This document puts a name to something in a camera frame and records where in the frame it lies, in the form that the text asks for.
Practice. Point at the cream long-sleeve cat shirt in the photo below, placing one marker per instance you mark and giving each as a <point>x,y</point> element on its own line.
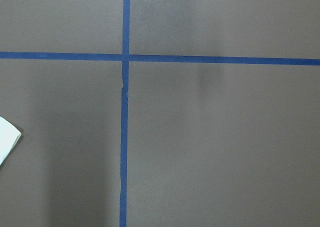
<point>9,136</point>

